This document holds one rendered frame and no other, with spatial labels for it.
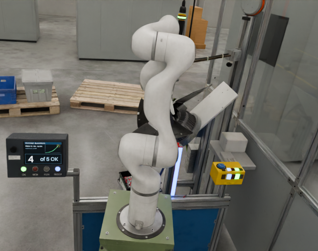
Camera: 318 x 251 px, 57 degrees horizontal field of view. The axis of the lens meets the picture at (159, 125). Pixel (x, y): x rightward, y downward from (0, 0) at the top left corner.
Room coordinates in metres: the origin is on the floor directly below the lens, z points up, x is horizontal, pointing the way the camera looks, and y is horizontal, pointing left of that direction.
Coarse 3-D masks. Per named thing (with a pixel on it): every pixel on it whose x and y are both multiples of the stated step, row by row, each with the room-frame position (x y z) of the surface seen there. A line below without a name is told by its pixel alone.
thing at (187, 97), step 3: (207, 87) 1.74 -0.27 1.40; (198, 90) 1.64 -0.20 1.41; (201, 90) 1.60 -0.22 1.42; (192, 93) 1.62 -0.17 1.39; (195, 93) 1.59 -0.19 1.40; (198, 93) 1.76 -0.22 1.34; (186, 96) 1.65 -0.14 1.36; (189, 96) 1.71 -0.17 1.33; (192, 96) 1.75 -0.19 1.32; (180, 99) 1.69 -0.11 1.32; (183, 99) 1.72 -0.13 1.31; (186, 99) 1.75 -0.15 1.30; (189, 99) 1.77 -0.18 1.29; (180, 102) 1.75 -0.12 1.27; (183, 102) 1.77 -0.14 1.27
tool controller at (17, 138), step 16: (16, 144) 1.10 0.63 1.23; (32, 144) 1.12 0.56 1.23; (48, 144) 1.13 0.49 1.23; (64, 144) 1.15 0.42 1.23; (16, 160) 1.08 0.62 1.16; (48, 160) 1.11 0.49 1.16; (64, 160) 1.13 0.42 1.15; (16, 176) 1.06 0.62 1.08; (32, 176) 1.08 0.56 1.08; (48, 176) 1.09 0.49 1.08; (64, 176) 1.11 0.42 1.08
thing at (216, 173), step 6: (216, 162) 1.41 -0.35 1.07; (222, 162) 1.41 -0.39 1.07; (228, 162) 1.42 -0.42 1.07; (234, 162) 1.43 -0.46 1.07; (216, 168) 1.35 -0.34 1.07; (234, 168) 1.37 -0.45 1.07; (210, 174) 1.40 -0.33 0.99; (216, 174) 1.33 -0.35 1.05; (216, 180) 1.32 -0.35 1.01; (222, 180) 1.32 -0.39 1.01; (228, 180) 1.33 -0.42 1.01; (234, 180) 1.34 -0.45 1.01; (240, 180) 1.35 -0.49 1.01
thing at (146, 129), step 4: (144, 124) 1.72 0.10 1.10; (148, 124) 1.72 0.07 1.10; (140, 128) 1.71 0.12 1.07; (144, 128) 1.70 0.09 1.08; (148, 128) 1.70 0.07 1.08; (152, 128) 1.69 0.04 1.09; (132, 132) 1.71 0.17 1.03; (136, 132) 1.70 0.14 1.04; (140, 132) 1.69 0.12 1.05; (144, 132) 1.68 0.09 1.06; (148, 132) 1.68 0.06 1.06; (152, 132) 1.68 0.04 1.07
